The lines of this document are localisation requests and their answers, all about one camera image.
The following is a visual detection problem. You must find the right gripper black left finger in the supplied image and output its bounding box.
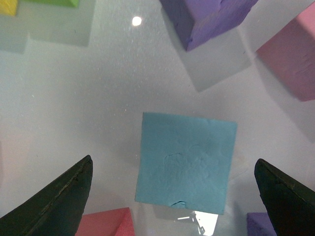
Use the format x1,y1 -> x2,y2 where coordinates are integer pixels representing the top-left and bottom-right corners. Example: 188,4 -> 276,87
0,155 -> 93,236

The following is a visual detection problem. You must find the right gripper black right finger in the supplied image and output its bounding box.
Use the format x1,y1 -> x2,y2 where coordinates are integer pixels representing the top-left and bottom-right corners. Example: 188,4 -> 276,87
254,159 -> 315,236

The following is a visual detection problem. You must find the light blue foam block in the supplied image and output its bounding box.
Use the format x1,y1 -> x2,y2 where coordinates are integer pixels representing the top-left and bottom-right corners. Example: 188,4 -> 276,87
135,113 -> 237,215

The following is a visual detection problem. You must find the purple foam block front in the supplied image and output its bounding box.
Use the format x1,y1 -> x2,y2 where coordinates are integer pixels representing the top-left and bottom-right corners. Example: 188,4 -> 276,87
247,212 -> 277,236

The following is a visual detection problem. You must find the purple foam block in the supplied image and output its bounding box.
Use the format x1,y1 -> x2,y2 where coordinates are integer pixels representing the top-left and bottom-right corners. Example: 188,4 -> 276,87
160,0 -> 257,51
247,212 -> 277,236

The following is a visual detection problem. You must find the red foam block centre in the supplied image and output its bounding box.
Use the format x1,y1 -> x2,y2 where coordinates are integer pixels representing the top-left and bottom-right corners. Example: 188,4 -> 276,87
75,207 -> 135,236

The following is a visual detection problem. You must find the pink foam block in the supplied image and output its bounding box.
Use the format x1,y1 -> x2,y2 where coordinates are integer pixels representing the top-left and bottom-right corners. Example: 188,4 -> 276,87
256,3 -> 315,101

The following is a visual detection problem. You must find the purple foam block rear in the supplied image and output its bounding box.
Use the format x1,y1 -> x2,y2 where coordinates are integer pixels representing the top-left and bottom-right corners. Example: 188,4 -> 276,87
160,0 -> 257,51

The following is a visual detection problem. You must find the green foam block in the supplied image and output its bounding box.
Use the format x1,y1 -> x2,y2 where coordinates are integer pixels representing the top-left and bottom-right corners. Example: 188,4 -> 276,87
29,0 -> 79,7

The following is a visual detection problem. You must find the yellow foam block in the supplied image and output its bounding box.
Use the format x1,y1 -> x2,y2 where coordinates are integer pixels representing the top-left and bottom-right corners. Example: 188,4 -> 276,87
0,0 -> 18,16

